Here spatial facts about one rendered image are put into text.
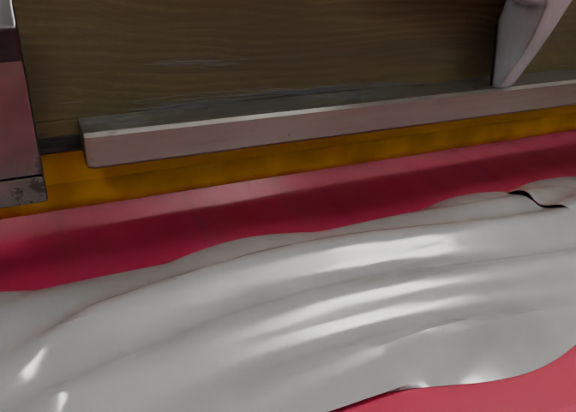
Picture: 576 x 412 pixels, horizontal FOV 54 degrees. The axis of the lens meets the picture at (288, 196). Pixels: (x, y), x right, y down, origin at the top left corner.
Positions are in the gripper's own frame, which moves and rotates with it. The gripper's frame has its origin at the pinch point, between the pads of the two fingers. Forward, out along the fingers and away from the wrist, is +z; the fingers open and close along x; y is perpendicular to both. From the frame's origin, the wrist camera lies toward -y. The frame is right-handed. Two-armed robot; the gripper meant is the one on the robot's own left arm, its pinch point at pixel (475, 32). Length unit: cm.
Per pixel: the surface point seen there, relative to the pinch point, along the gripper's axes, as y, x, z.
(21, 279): 16.9, 2.8, 5.3
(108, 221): 14.2, 0.5, 5.3
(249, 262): 11.1, 5.3, 4.5
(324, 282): 9.3, 6.3, 4.9
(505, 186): -0.4, 2.9, 5.3
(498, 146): -3.0, -0.3, 5.3
